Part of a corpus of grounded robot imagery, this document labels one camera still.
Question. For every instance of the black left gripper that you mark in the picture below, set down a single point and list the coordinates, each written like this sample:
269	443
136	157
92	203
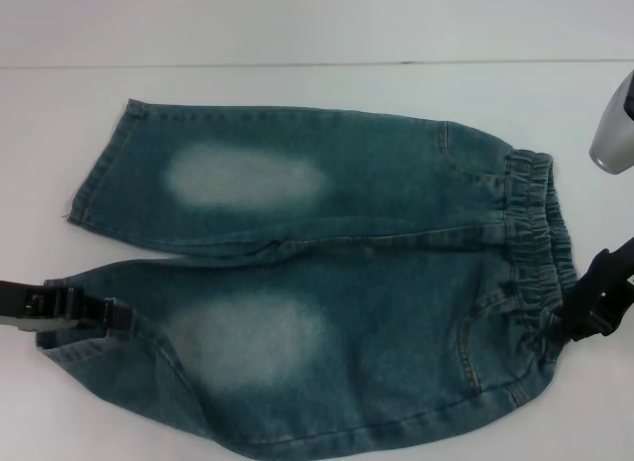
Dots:
15	300

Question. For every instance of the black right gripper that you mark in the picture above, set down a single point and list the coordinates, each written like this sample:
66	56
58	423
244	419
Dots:
619	292

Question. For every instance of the blue denim shorts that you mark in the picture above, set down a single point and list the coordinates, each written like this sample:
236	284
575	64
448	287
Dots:
347	193

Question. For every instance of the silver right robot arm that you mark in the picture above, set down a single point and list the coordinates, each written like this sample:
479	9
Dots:
614	139

